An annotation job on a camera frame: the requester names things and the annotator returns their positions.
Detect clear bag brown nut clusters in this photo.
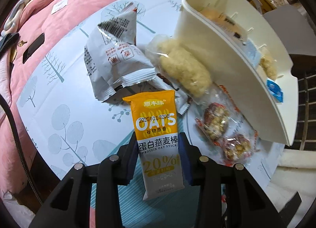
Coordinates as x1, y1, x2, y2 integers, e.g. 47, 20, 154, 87
195, 84, 259, 166

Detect orange oats bar packet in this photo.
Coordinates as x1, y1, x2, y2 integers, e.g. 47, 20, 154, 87
123, 90, 184, 201

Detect blue white snack packet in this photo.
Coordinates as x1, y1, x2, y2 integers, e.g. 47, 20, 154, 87
266, 78, 283, 103

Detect clear bag pale floss roll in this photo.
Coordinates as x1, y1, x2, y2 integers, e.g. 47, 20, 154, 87
145, 35, 213, 105

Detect clear bag yellow puffs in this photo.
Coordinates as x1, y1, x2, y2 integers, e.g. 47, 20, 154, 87
259, 55, 277, 80

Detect large white blue snack bag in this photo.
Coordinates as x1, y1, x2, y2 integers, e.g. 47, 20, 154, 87
243, 39, 262, 69

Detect patterned white teal tablecloth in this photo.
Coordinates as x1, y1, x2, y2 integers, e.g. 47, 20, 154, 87
17, 0, 284, 227

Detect pink bed quilt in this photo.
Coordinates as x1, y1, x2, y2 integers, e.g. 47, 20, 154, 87
0, 0, 174, 199

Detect window metal security bars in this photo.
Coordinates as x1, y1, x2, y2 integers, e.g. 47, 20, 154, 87
293, 70, 315, 152

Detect grey crumpled snack bag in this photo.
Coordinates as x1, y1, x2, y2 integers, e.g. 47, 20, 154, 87
84, 4, 156, 102

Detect white plastic storage bin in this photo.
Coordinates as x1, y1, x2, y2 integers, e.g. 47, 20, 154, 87
174, 0, 298, 146

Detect yellow barcode snack bag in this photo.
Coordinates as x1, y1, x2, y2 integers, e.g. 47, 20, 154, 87
200, 7, 247, 45

